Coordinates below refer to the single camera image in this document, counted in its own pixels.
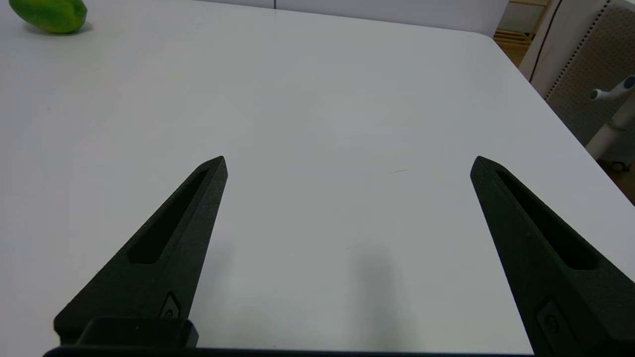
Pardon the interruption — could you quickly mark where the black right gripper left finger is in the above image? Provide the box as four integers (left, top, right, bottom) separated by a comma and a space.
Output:
54, 156, 229, 346

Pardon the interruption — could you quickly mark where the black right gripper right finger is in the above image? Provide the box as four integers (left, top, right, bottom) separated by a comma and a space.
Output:
470, 155, 635, 357

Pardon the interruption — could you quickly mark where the white side table with crank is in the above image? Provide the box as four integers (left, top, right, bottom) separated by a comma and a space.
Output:
585, 74, 635, 172

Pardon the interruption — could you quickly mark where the white perforated partition panel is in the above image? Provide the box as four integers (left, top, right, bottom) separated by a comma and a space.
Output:
518, 0, 635, 164

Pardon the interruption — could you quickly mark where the wooden slatted shelf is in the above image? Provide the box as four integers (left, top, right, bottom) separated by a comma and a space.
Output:
494, 0, 551, 67

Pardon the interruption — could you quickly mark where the green mango fruit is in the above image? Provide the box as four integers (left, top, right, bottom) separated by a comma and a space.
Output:
8, 0, 88, 34

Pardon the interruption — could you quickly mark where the thin black wall cable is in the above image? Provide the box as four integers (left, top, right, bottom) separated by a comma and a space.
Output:
529, 0, 564, 83

